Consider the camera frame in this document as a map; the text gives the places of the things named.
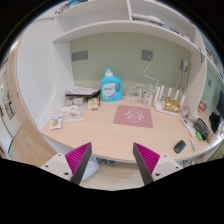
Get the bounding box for black pouch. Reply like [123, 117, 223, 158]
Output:
[194, 118, 210, 140]

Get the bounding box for black computer mouse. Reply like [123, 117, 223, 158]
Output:
[174, 140, 186, 154]

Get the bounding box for white wall shelf unit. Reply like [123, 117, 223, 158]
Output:
[17, 0, 224, 127]

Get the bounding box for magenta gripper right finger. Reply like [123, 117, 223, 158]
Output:
[132, 142, 183, 186]

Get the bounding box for white wifi router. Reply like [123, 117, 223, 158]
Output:
[153, 86, 185, 117]

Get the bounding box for grey right wall socket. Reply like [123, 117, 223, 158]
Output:
[142, 50, 153, 61]

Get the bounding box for stack of printed papers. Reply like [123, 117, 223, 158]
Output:
[66, 86, 100, 97]

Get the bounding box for white remote control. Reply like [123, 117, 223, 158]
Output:
[182, 118, 196, 137]

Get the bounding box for white wall plug adapter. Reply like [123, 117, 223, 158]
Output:
[180, 59, 188, 71]

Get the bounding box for gold foil package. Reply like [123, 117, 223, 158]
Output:
[163, 97, 180, 113]

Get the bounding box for small beige box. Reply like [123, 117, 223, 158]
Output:
[88, 97, 98, 111]

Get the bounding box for clear plastic bag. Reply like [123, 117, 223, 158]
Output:
[60, 105, 86, 123]

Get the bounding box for white charging cable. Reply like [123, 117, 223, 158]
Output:
[143, 55, 159, 94]

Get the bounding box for pink mouse pad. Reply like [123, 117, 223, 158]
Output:
[114, 105, 153, 128]

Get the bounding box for small white bottle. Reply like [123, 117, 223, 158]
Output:
[144, 93, 153, 106]

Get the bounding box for blue detergent bottle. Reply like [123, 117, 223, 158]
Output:
[101, 68, 123, 102]

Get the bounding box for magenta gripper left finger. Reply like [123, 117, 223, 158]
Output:
[41, 141, 93, 186]

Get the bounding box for grey wall socket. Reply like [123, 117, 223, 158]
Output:
[72, 50, 88, 61]
[142, 50, 153, 61]

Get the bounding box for white power strip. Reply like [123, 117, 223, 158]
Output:
[124, 95, 140, 101]

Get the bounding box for grey left wall socket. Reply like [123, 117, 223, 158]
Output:
[72, 50, 88, 61]

